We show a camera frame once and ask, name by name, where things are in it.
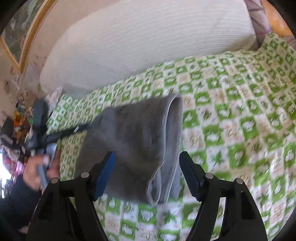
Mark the grey sweatpants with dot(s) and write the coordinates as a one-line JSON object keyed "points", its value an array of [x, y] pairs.
{"points": [[146, 140]]}

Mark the gold framed painting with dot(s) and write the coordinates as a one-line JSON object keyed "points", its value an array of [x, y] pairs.
{"points": [[20, 31]]}

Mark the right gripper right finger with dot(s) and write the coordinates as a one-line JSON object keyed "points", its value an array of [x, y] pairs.
{"points": [[205, 188]]}

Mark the left forearm dark sleeve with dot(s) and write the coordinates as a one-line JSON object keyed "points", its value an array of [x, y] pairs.
{"points": [[17, 210]]}

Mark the purple patterned cushion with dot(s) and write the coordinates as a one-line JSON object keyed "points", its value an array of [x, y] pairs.
{"points": [[259, 18]]}

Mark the white striped bolster pillow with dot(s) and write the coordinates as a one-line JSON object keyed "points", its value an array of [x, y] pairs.
{"points": [[128, 37]]}

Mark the cluttered shelf with toys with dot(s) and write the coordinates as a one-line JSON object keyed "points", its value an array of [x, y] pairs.
{"points": [[14, 132]]}

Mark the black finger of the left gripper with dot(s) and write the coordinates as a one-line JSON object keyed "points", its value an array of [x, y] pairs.
{"points": [[53, 137]]}

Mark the floral pink pillow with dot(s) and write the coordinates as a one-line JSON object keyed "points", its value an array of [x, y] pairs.
{"points": [[53, 98]]}

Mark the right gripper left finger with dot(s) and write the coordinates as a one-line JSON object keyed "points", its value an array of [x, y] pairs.
{"points": [[88, 187]]}

